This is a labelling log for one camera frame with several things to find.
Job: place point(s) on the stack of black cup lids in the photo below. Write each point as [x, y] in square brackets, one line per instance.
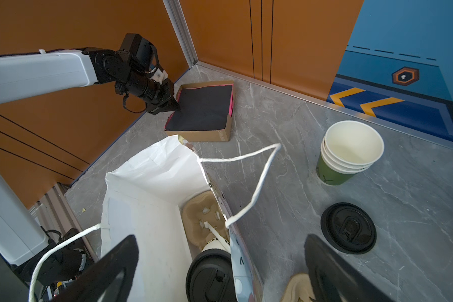
[348, 228]

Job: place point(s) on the black plastic cup lid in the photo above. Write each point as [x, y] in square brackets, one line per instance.
[210, 277]

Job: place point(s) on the straw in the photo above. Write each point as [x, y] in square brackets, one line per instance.
[221, 239]

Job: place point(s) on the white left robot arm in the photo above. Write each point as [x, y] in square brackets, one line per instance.
[24, 76]

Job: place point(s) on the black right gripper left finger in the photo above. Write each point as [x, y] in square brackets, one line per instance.
[110, 279]

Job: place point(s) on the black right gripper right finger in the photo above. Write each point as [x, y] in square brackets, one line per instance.
[333, 279]

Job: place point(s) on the stack of green paper cups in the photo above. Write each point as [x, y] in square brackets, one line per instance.
[347, 149]

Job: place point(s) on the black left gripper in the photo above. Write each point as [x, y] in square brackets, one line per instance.
[137, 74]

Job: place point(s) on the cartoon animal paper gift bag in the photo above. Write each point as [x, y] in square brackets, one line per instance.
[145, 197]

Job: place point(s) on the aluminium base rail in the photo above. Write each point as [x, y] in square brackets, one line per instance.
[58, 222]

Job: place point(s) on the white paper cup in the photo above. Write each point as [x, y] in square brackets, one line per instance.
[217, 244]

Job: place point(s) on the single pulp cup carrier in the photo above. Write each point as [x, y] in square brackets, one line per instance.
[196, 212]

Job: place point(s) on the cardboard napkin box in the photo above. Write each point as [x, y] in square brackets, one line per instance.
[208, 136]

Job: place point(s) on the stack of pulp cup carriers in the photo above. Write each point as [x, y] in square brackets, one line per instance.
[299, 289]

